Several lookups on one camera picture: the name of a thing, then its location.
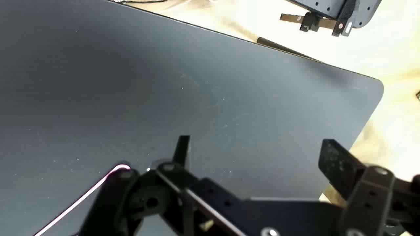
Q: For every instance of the pink plastic hanger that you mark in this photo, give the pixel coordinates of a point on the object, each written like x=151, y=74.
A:
x=66, y=210

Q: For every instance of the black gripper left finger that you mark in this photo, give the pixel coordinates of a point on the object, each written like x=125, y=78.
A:
x=144, y=201

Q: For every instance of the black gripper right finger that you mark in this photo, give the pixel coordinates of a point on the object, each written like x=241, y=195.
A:
x=371, y=197

